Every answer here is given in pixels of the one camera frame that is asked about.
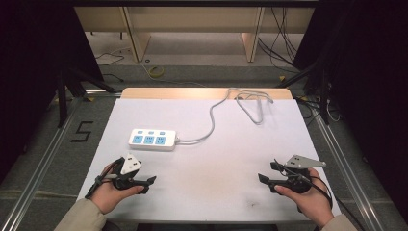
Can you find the aluminium floor rail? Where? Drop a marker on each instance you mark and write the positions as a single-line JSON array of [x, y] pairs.
[[349, 173], [41, 166]]

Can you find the person's left hand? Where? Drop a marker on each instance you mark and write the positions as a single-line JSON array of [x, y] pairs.
[[110, 192]]

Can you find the white power strip blue sockets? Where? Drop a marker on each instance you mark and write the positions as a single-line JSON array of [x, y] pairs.
[[152, 140]]

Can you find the yellow tape roll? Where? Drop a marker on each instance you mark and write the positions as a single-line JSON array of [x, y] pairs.
[[156, 71]]

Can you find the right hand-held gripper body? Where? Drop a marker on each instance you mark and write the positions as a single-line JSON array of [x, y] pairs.
[[300, 174]]

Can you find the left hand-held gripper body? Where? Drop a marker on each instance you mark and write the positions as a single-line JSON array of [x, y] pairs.
[[129, 164]]

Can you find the black curtain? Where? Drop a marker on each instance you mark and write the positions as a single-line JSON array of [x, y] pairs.
[[32, 64], [369, 80]]

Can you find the beige wooden desk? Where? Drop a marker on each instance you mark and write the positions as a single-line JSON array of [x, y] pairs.
[[195, 19]]

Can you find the person's right hand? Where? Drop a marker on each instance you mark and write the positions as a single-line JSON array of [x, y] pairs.
[[309, 200]]

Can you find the white table cover sheet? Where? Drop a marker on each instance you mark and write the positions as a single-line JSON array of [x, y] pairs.
[[218, 166]]

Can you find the black metal stand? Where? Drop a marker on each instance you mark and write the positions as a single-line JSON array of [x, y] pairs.
[[324, 96], [64, 96]]

